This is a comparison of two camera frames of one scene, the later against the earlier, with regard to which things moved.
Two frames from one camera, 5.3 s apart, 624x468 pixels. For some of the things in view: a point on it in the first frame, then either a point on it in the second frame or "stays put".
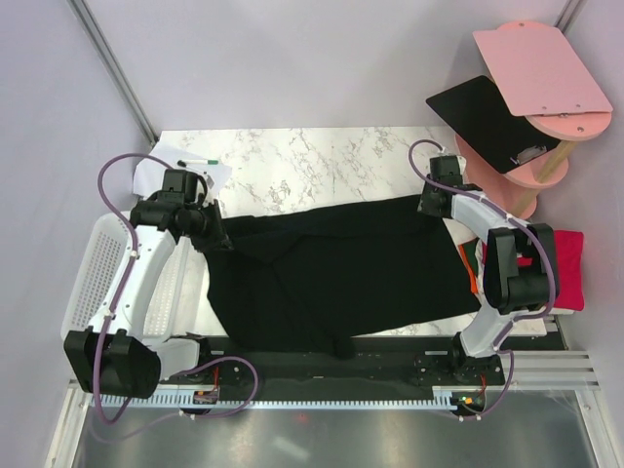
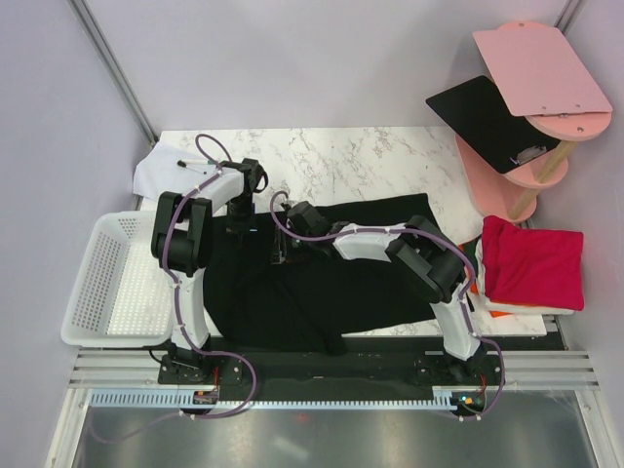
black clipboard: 510,140 stays put
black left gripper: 217,239 -> 242,229
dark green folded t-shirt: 469,251 stays put
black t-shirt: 320,278 stays put
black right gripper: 424,204 -> 282,253
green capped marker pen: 183,164 stays put
